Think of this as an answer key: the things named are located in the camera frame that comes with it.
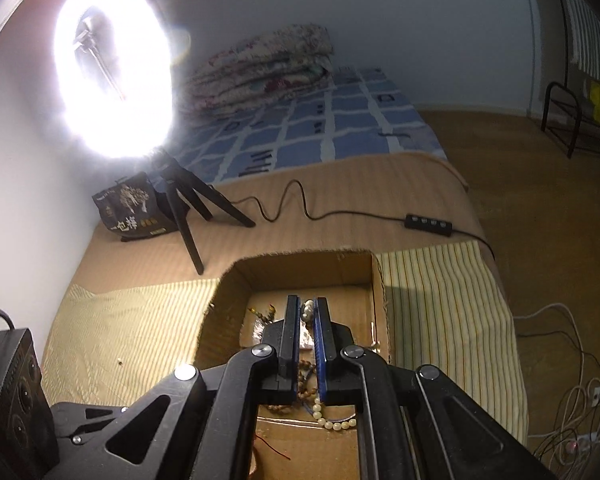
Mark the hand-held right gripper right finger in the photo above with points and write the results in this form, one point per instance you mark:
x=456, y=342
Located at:
x=325, y=340

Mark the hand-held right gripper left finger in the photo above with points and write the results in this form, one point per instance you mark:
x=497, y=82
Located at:
x=289, y=340

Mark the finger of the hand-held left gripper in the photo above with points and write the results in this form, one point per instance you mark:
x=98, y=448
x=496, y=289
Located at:
x=67, y=420

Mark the cardboard box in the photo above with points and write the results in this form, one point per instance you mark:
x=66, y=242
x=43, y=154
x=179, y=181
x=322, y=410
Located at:
x=300, y=272

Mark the yellow striped cloth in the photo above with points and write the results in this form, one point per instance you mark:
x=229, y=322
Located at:
x=455, y=320

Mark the tan bed mattress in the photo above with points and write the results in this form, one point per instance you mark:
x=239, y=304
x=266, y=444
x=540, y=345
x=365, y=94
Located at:
x=330, y=195

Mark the black tripod stand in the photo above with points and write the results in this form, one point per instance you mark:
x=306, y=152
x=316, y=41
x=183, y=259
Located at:
x=190, y=230

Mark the black snack bag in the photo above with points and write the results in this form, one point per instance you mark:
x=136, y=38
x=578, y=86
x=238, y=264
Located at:
x=130, y=210

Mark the blue checked blanket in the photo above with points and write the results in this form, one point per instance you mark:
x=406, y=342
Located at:
x=330, y=120

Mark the folded floral quilt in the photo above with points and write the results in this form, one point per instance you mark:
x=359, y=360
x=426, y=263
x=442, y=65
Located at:
x=260, y=70

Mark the black metal clothes rack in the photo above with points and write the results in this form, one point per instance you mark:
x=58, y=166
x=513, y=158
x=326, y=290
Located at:
x=575, y=125

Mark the striped hanging towel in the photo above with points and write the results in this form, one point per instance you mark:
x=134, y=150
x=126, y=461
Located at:
x=587, y=25

